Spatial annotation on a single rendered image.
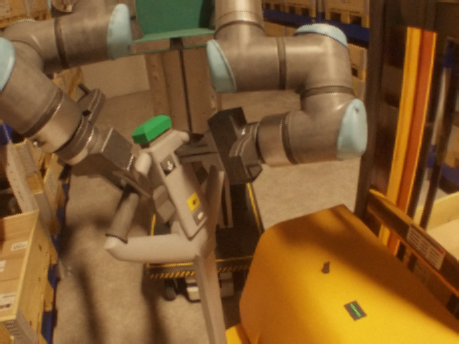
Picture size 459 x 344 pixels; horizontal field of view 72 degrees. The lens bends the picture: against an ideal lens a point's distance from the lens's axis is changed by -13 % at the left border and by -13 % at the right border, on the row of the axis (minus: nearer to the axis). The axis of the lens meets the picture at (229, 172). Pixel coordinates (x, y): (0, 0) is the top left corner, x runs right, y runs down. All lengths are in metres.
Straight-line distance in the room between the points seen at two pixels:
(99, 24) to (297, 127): 0.35
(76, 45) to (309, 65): 0.36
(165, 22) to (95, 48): 1.07
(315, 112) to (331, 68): 0.07
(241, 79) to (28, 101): 0.31
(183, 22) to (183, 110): 0.46
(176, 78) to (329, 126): 1.31
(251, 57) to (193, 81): 1.23
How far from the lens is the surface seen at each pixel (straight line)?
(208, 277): 0.85
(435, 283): 1.44
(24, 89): 0.51
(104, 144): 0.54
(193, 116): 1.84
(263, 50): 0.57
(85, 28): 0.60
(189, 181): 0.74
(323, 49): 0.58
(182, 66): 1.76
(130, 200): 0.63
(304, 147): 0.55
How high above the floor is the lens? 1.67
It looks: 30 degrees down
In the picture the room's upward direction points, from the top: 5 degrees counter-clockwise
